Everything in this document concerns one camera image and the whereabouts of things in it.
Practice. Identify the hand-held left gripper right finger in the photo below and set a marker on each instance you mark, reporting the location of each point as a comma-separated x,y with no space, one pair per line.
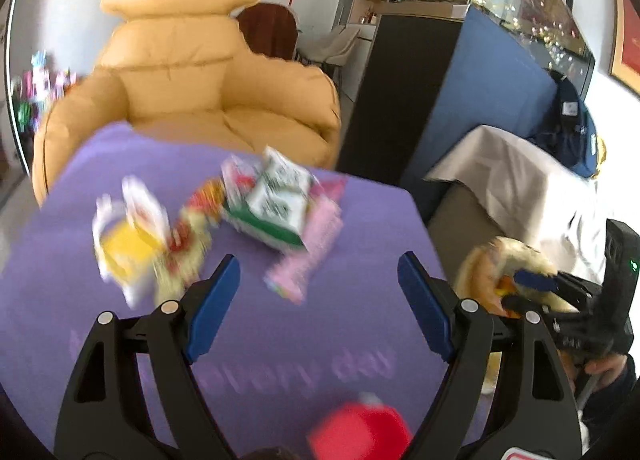
425,300

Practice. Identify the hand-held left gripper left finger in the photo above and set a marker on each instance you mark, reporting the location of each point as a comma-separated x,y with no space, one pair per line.
215,305

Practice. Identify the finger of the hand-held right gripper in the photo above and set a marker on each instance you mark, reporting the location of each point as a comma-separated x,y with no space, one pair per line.
520,304
537,281

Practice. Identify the pink packet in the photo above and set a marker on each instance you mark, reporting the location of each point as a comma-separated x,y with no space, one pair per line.
310,250

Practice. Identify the person's right forearm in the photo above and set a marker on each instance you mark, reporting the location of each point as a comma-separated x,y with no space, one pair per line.
615,405

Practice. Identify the person's right hand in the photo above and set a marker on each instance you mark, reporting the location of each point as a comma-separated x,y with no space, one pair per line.
607,367

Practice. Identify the red yellow snack wrapper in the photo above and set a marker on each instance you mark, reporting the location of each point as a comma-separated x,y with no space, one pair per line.
200,200

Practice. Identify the white and yellow toy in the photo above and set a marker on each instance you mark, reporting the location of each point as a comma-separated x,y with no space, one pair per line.
127,245

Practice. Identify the green white snack packet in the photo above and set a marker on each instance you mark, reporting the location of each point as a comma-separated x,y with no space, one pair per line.
275,205

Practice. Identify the white sheet cover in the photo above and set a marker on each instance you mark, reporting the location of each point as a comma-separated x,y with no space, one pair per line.
515,165

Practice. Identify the yellow plush toy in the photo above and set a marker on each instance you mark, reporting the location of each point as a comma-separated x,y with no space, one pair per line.
600,155

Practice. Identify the pink container with red lid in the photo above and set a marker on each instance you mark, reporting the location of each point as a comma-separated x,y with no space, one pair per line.
360,432

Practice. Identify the navy backpack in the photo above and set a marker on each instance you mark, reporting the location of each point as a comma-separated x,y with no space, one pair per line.
570,130

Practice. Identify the black cabinet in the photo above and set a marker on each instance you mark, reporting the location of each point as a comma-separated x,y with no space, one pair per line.
395,100

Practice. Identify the blue cloth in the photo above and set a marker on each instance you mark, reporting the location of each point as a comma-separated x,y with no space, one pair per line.
480,85

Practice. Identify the yellow armchair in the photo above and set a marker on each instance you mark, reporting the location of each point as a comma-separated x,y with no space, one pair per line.
175,65

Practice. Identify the white dining chair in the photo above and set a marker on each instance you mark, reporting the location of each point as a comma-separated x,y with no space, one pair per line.
335,45

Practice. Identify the brown chair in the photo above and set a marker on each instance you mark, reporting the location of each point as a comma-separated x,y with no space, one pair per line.
270,30

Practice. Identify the pile of colourful toys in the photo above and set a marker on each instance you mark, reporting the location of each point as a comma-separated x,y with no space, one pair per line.
37,85

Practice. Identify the framed wall picture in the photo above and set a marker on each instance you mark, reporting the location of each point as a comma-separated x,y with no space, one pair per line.
627,40

